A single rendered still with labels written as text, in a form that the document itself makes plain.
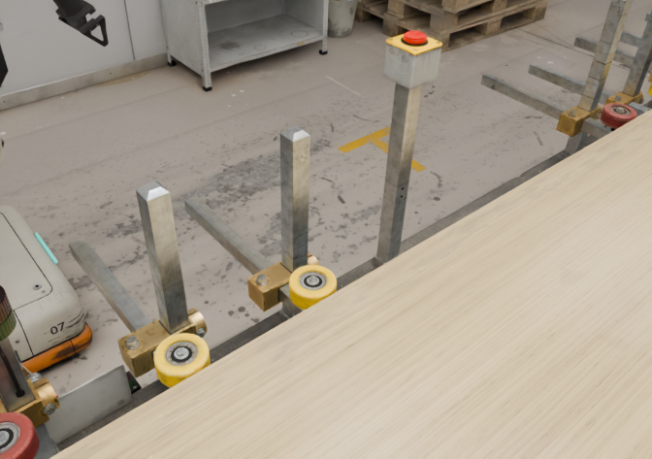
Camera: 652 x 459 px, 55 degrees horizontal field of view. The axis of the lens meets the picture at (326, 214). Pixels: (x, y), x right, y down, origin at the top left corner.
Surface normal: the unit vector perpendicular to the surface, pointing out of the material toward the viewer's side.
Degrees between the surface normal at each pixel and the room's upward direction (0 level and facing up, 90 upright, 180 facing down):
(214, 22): 90
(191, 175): 0
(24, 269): 0
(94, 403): 90
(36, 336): 90
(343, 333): 0
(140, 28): 90
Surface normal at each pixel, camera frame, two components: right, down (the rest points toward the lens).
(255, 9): 0.65, 0.48
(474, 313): 0.04, -0.79
